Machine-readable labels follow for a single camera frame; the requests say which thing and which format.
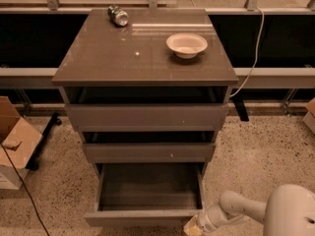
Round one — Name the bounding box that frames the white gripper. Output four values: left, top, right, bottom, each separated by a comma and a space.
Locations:
183, 212, 218, 236

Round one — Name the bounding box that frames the grey bottom drawer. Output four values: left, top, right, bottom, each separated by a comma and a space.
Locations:
85, 162, 204, 227

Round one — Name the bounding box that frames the grey drawer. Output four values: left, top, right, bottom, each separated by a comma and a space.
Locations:
83, 143, 216, 163
85, 162, 204, 227
65, 104, 228, 132

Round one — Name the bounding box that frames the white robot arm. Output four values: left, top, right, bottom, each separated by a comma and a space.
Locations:
184, 184, 315, 236

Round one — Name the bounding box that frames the grey middle drawer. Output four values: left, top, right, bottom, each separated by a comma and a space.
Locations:
83, 143, 216, 163

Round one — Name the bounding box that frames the grey top drawer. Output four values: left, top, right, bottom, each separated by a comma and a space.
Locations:
65, 104, 228, 132

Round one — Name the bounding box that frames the grey drawer cabinet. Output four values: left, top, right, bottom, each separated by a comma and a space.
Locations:
51, 7, 239, 182

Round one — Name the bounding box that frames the black stand foot right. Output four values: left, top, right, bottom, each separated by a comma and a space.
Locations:
232, 96, 249, 122

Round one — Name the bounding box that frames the black stand foot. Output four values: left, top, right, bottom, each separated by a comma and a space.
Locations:
232, 96, 249, 122
26, 112, 62, 171

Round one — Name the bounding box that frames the cardboard box right edge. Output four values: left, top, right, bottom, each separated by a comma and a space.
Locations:
302, 97, 315, 134

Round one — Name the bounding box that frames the black stand foot left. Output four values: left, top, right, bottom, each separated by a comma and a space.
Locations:
26, 112, 62, 171

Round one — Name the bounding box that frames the white paper bowl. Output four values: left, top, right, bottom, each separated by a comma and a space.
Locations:
166, 33, 208, 59

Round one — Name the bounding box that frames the open cardboard box left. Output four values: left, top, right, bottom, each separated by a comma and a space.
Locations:
0, 96, 42, 190

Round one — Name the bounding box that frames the crushed green soda can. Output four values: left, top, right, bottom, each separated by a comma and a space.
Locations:
107, 5, 129, 27

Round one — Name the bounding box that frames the white hanging cable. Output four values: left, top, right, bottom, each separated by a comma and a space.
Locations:
229, 7, 266, 98

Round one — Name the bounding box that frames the black floor cable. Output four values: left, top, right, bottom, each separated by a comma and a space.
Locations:
0, 143, 53, 236

